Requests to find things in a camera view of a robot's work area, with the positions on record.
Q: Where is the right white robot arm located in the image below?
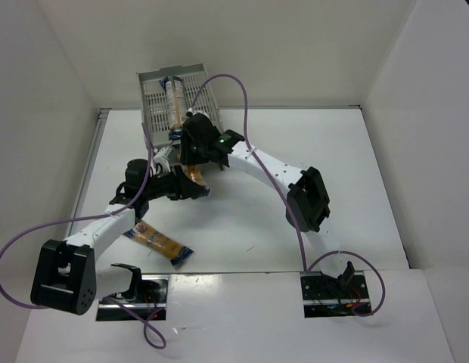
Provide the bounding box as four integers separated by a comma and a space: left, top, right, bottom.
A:
181, 109, 355, 291

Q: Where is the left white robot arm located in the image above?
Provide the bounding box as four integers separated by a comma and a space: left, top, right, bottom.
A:
30, 159, 208, 315

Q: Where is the grey three-tier tray shelf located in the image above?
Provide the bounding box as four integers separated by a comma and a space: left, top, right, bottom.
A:
137, 63, 223, 158

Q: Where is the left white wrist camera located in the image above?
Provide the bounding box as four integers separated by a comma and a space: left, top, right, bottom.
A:
153, 146, 179, 172

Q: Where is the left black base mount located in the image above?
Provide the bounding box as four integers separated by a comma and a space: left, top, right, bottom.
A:
95, 275, 169, 321

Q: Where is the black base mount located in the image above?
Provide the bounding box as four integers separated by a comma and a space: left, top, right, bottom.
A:
95, 275, 169, 321
300, 272, 372, 318

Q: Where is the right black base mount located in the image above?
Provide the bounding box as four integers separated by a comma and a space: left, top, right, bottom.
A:
300, 272, 372, 318

